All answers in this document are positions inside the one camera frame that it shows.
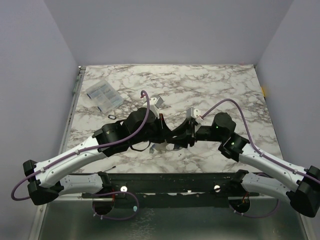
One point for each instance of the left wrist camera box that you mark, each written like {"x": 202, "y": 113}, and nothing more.
{"x": 155, "y": 103}

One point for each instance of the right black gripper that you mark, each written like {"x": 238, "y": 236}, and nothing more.
{"x": 189, "y": 135}

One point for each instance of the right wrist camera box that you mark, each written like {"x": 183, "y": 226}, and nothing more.
{"x": 194, "y": 114}

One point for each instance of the clear plastic organizer box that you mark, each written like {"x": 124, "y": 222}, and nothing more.
{"x": 104, "y": 96}

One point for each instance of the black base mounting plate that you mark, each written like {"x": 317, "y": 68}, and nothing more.
{"x": 157, "y": 190}

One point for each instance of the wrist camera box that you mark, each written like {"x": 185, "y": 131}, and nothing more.
{"x": 194, "y": 114}
{"x": 155, "y": 103}

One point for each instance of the aluminium extrusion rail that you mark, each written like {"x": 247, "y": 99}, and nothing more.
{"x": 69, "y": 197}

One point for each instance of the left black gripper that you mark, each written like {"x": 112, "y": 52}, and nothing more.
{"x": 164, "y": 132}

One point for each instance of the keyring bunch with keys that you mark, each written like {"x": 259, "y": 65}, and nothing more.
{"x": 163, "y": 147}

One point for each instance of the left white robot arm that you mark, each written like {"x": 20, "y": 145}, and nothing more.
{"x": 55, "y": 177}

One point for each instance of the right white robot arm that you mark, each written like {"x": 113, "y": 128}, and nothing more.
{"x": 297, "y": 185}

